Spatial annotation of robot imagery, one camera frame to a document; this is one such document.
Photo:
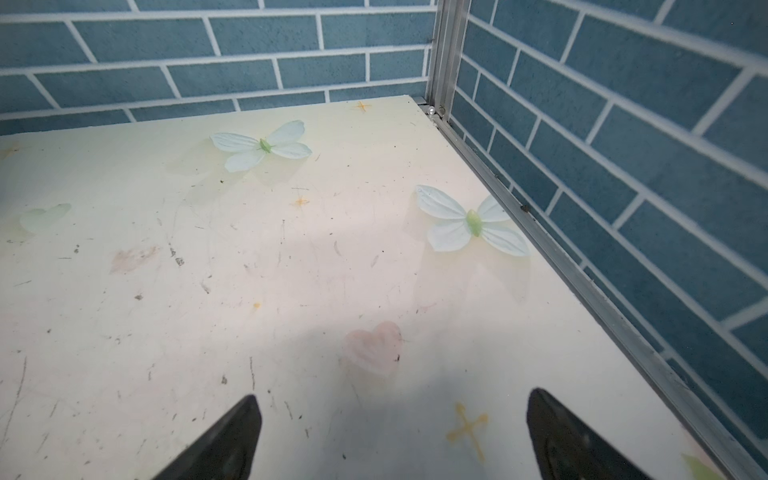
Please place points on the aluminium corner post right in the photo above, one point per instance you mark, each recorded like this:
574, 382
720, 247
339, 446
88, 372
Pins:
448, 39

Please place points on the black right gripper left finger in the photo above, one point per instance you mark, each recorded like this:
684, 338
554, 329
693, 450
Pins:
225, 451

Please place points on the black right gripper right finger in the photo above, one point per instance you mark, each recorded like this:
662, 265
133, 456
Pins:
567, 448

